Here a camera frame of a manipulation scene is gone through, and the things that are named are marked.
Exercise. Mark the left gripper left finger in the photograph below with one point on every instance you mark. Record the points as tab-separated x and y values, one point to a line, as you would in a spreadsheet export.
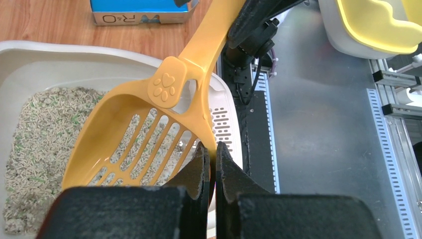
193	187

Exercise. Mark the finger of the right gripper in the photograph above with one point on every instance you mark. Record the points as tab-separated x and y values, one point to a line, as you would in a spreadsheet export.
253	14

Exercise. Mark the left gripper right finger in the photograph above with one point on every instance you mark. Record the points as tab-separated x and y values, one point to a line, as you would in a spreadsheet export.
235	210

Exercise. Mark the beige litter box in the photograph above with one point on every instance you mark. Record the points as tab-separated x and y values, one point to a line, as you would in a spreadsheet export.
28	67

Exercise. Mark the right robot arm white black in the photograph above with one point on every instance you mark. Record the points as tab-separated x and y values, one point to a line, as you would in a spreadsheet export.
249	43

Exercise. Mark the blue and tan box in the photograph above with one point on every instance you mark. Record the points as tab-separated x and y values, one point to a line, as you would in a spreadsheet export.
135	12

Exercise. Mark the cat litter granules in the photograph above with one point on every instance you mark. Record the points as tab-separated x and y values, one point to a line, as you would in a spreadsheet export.
47	128

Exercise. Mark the white yellow tray offstage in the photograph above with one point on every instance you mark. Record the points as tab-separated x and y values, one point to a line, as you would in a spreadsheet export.
373	29

